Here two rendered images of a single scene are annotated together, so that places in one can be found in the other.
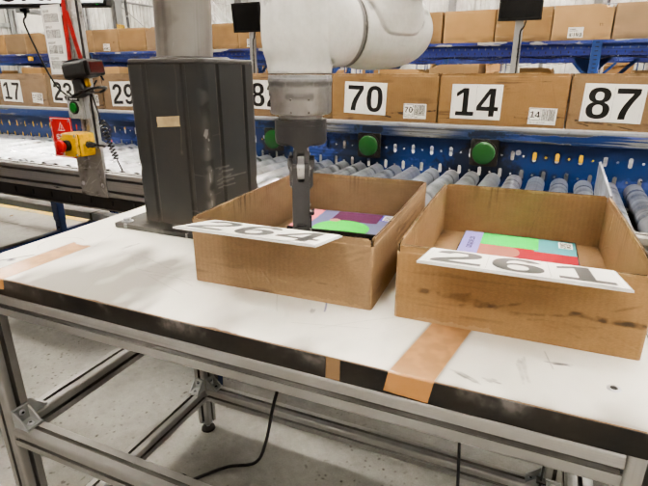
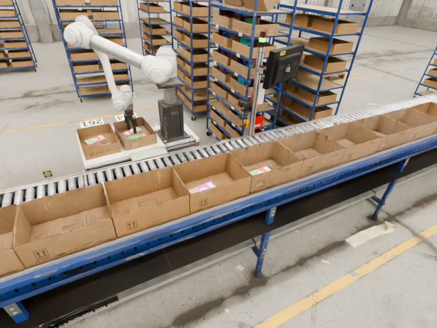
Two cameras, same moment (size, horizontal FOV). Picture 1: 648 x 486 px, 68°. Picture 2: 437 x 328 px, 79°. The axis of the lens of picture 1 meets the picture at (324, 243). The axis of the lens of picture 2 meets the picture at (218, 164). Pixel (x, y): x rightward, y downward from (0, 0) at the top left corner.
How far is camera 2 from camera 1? 3.12 m
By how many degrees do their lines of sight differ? 105
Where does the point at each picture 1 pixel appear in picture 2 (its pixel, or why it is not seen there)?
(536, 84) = (121, 181)
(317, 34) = not seen: hidden behind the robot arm
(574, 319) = (86, 133)
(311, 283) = (123, 127)
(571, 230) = (92, 155)
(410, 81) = (186, 164)
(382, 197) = (134, 142)
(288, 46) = not seen: hidden behind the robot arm
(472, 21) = not seen: outside the picture
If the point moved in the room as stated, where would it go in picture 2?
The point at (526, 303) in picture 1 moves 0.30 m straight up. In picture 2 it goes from (92, 131) to (84, 99)
